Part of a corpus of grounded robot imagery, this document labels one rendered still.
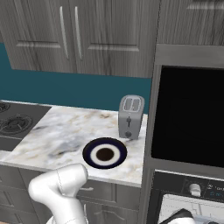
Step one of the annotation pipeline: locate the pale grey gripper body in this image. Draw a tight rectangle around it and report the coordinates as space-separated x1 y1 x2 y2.
193 215 224 224

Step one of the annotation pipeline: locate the white oven knob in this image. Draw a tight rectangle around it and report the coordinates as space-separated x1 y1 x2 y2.
188 182 202 198

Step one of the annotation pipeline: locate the black oven with control panel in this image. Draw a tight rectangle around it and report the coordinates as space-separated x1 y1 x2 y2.
145 169 224 224

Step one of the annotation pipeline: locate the built-in black microwave oven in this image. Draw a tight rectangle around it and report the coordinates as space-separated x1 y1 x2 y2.
146 43 224 177

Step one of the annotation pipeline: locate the grey drawer front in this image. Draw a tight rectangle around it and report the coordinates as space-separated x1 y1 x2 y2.
76 178 143 212
0 186 38 212
0 164 29 191

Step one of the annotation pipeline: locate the grey base cupboard door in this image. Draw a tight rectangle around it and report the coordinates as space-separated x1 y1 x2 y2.
83 200 141 224

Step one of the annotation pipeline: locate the dark blue white plate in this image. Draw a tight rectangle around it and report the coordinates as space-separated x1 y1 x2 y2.
82 136 129 170

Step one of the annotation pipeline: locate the grey two-slot toaster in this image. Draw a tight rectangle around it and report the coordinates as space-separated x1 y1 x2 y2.
117 94 146 141

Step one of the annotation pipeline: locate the grey wood cupboard over appliances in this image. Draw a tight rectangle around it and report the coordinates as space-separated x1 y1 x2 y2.
157 0 224 46

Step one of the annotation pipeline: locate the grey wood cupboard door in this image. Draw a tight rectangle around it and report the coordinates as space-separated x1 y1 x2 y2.
68 0 161 79
0 0 77 74

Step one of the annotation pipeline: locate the black gas hob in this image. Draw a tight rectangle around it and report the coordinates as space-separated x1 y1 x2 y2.
0 100 53 152

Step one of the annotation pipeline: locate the silver drawer handle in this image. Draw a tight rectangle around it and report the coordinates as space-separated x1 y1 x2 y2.
78 186 95 193

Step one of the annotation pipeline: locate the silver cupboard door handle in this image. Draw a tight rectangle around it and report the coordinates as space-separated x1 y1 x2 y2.
73 6 85 61
59 6 70 60

